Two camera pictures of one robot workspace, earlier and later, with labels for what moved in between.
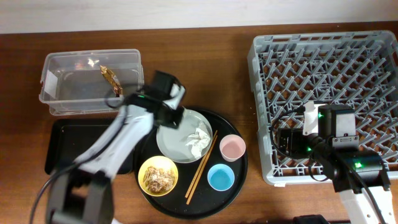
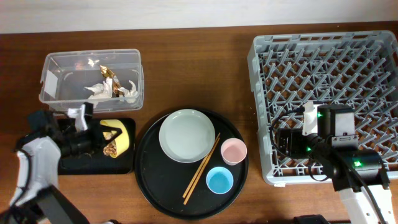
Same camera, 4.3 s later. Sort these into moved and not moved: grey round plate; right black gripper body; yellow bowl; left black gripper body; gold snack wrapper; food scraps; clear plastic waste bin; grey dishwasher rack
Moved: left black gripper body; food scraps; yellow bowl
Not moved: right black gripper body; grey round plate; grey dishwasher rack; gold snack wrapper; clear plastic waste bin
